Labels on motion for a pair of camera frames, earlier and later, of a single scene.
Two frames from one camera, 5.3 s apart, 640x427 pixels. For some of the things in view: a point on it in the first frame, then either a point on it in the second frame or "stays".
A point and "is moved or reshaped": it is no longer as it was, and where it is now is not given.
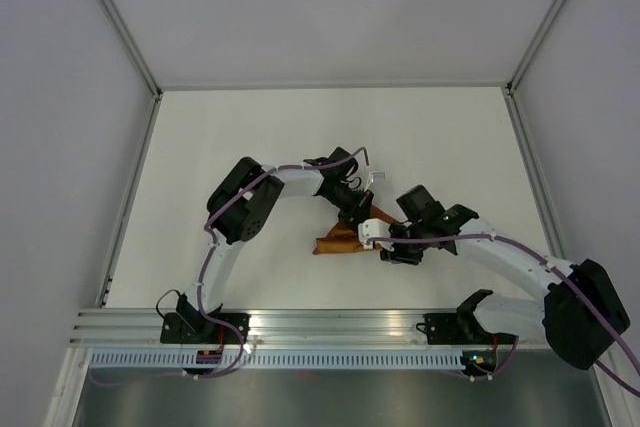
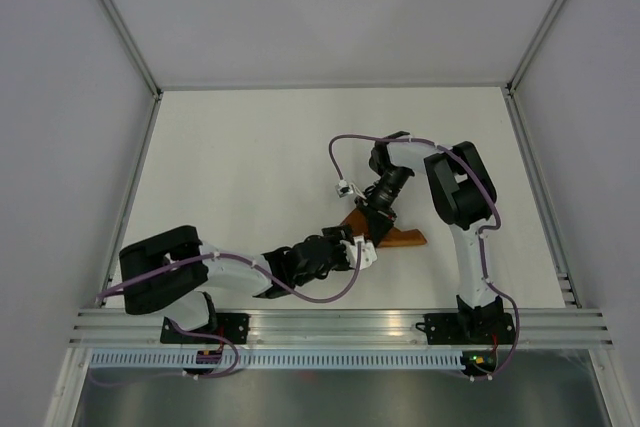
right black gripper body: x=409 y=253 to x=378 y=204
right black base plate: x=445 y=329 stays
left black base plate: x=197 y=328 stays
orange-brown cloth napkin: x=346 y=237 is moved or reshaped
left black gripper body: x=350 y=204 to x=337 y=261
